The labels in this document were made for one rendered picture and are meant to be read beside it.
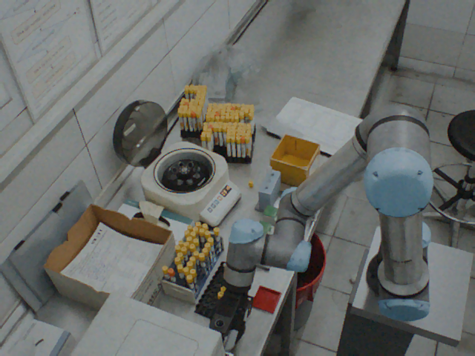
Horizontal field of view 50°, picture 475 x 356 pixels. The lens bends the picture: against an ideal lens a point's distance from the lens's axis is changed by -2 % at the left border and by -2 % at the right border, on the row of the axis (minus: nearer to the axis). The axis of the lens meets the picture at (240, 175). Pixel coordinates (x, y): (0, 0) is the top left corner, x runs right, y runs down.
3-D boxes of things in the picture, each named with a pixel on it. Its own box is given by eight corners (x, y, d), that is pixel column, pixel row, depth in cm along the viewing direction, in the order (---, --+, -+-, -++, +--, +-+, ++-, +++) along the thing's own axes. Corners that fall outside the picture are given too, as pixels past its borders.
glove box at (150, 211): (181, 259, 156) (177, 239, 149) (114, 235, 163) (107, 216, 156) (199, 228, 163) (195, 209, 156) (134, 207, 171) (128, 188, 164)
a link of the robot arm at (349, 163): (394, 70, 100) (269, 193, 135) (394, 105, 93) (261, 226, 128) (439, 98, 103) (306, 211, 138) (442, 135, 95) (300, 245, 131)
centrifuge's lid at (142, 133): (113, 125, 149) (94, 119, 153) (138, 187, 166) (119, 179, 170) (159, 86, 161) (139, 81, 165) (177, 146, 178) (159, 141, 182)
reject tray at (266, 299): (273, 314, 142) (273, 312, 141) (250, 305, 144) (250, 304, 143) (281, 294, 146) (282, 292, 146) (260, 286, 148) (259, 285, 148)
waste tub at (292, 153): (305, 190, 172) (306, 170, 165) (269, 179, 177) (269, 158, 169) (319, 165, 180) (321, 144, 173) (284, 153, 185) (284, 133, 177)
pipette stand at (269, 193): (274, 216, 166) (274, 195, 158) (254, 210, 167) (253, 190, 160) (284, 193, 172) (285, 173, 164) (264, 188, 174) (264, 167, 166)
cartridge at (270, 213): (277, 231, 161) (277, 218, 156) (263, 227, 163) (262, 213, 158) (281, 222, 164) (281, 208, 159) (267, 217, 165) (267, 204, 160)
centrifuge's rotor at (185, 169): (192, 208, 162) (189, 193, 157) (154, 190, 168) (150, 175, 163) (219, 176, 171) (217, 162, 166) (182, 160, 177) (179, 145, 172)
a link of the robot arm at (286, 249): (315, 224, 123) (270, 215, 124) (309, 263, 116) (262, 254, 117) (309, 242, 129) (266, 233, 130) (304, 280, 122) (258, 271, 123)
